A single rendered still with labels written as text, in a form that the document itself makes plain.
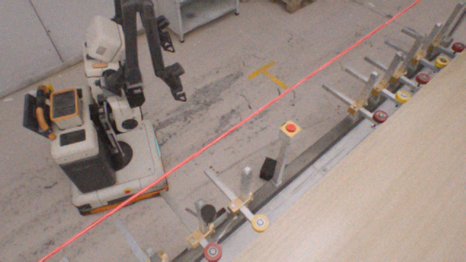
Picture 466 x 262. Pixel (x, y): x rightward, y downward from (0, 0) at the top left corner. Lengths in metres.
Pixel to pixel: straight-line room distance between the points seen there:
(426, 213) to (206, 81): 2.34
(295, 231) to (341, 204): 0.27
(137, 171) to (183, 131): 0.70
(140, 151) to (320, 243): 1.54
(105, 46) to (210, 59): 2.03
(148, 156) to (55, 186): 0.85
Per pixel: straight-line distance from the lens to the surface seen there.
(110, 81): 1.70
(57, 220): 2.81
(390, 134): 2.01
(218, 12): 4.10
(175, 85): 1.77
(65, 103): 2.14
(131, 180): 2.43
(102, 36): 1.71
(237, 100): 3.16
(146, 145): 2.56
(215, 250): 1.49
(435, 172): 1.97
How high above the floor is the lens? 2.34
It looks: 53 degrees down
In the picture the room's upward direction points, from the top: 1 degrees clockwise
